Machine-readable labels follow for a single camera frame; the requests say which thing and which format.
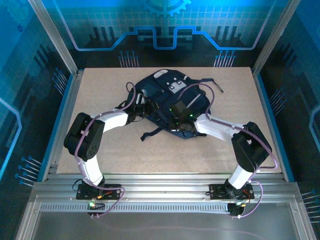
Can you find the navy blue student backpack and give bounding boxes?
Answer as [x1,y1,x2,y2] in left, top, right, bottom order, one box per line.
[119,69,224,142]

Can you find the aluminium front beam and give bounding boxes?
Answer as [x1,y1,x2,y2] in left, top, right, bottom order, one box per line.
[29,172,301,203]

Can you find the right controller board with LED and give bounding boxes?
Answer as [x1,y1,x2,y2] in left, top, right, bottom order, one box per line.
[227,201,248,218]

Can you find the controller board with led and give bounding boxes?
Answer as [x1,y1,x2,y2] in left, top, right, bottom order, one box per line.
[227,201,248,218]
[86,200,106,211]

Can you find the left controller board with LED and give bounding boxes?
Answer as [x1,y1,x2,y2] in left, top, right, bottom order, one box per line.
[86,200,106,211]

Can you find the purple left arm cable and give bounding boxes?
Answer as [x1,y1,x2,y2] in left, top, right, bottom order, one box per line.
[74,81,137,219]

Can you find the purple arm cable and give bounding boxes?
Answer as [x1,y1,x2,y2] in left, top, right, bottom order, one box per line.
[178,82,278,220]
[74,81,137,219]

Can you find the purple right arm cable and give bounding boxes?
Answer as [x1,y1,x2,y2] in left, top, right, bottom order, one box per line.
[178,82,278,220]

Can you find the aluminium left side rail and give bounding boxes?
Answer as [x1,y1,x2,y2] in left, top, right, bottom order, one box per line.
[41,69,85,182]

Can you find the aluminium rail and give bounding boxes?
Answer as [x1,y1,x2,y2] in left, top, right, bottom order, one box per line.
[251,68,292,182]
[41,69,85,182]

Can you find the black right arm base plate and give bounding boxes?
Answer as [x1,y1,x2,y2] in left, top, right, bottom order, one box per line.
[208,183,255,200]

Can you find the slotted grey cable duct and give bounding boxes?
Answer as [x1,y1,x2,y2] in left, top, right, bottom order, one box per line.
[39,202,232,214]

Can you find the aluminium right side rail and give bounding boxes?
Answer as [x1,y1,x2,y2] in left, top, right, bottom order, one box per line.
[251,68,292,182]

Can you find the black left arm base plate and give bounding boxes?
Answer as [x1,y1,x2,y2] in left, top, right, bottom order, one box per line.
[76,183,123,200]

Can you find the aluminium left corner post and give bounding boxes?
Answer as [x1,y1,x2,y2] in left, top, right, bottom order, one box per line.
[27,0,80,77]

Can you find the aluminium corner post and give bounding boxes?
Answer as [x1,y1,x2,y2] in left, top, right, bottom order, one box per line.
[251,0,301,77]
[27,0,80,77]

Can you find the aluminium right corner post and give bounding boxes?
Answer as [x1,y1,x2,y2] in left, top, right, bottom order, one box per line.
[251,0,301,77]

